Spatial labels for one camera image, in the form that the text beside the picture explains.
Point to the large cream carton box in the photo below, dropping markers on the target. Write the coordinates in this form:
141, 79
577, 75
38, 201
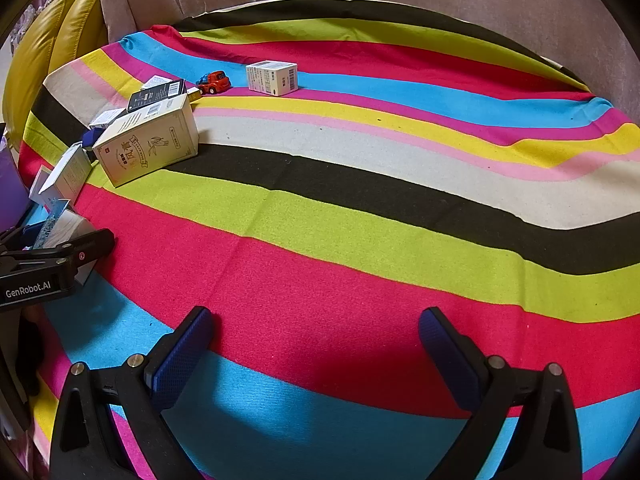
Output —
145, 145

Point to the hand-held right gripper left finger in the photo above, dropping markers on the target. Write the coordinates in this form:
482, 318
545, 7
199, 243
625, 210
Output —
182, 355

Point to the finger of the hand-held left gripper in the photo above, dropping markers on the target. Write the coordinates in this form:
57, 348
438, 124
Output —
90, 247
12, 237

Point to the colourful striped blanket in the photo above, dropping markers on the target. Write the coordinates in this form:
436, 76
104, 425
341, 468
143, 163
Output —
350, 240

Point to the long white carton box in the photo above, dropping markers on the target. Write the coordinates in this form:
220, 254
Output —
65, 227

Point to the black carton box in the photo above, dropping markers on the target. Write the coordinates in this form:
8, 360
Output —
155, 94

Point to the purple storage box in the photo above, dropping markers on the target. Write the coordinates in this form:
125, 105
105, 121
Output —
10, 190

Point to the white box red print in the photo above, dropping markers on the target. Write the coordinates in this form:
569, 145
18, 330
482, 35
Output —
60, 175

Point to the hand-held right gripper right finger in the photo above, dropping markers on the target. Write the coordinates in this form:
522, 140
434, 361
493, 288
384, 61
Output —
445, 355

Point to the white box green print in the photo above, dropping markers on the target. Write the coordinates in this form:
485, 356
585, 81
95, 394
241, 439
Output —
107, 117

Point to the small dark blue box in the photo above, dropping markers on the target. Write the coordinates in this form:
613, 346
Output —
92, 137

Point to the yellow leather cushions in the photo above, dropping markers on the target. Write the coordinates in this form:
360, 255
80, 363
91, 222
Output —
35, 60

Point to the white barcode carton box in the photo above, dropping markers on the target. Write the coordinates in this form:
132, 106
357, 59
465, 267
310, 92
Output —
272, 77

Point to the red and blue toy car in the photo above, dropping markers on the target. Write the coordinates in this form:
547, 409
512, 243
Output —
215, 82

